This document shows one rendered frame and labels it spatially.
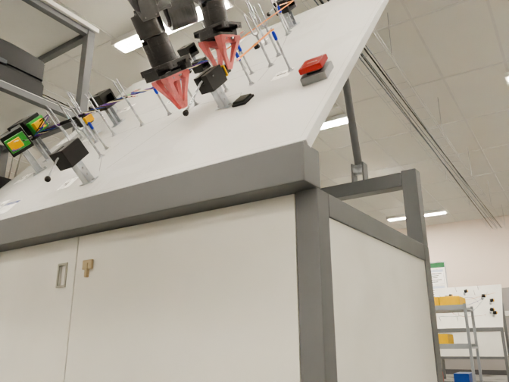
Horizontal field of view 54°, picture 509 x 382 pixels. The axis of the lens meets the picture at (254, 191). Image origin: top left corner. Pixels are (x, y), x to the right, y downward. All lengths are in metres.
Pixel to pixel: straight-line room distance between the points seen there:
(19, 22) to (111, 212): 1.44
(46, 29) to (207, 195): 1.60
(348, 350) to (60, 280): 0.67
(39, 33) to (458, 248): 10.87
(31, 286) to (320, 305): 0.75
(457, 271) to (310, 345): 11.44
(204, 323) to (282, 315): 0.16
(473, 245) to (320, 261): 11.46
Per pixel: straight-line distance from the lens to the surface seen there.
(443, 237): 12.33
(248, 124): 0.97
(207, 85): 1.13
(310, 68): 1.02
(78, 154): 1.19
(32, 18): 2.30
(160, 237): 0.97
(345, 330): 0.82
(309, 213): 0.78
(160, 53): 1.05
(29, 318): 1.27
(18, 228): 1.29
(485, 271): 12.06
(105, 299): 1.06
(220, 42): 1.16
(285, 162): 0.78
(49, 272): 1.23
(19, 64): 2.11
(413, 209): 1.32
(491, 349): 9.62
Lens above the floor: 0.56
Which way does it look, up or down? 18 degrees up
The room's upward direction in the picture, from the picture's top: straight up
